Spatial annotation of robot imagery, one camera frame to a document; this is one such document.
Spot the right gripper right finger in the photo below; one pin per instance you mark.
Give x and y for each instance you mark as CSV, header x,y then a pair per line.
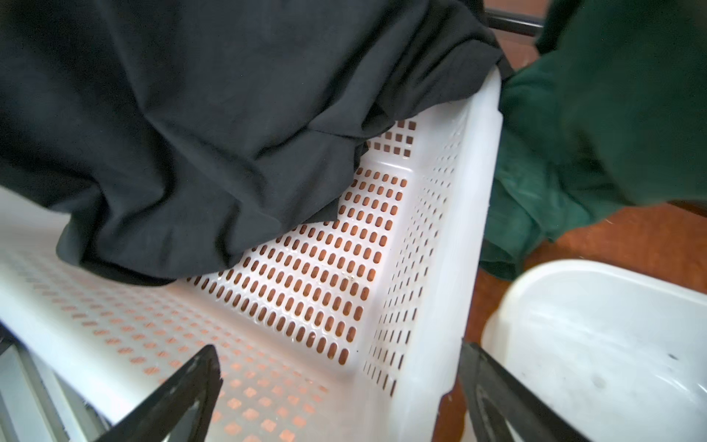
x,y
501,407

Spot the black clothes rack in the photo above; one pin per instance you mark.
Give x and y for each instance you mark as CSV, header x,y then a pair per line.
x,y
519,24

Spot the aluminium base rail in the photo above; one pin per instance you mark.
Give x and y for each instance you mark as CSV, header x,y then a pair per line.
x,y
37,405

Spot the green t-shirt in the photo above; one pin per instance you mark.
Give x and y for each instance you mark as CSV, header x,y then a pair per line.
x,y
611,115

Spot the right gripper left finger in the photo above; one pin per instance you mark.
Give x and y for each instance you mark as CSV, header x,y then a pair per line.
x,y
181,409

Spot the white plastic tray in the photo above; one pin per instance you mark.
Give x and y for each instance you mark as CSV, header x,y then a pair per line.
x,y
618,355

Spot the black t-shirt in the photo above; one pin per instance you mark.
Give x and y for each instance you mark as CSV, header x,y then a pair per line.
x,y
179,134

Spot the white perforated laundry basket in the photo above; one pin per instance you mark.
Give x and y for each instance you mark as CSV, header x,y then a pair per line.
x,y
343,331

